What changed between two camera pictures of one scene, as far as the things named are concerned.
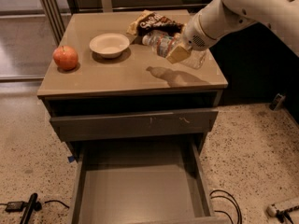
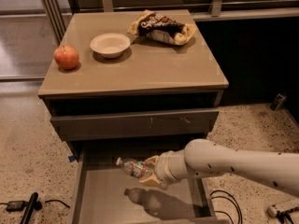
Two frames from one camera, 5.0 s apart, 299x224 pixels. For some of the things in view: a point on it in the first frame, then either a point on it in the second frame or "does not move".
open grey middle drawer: (142, 181) does not move
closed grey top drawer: (70, 128) does not move
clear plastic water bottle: (163, 43) → (135, 167)
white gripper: (193, 35) → (163, 169)
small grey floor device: (277, 102) does not move
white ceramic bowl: (109, 45) does not move
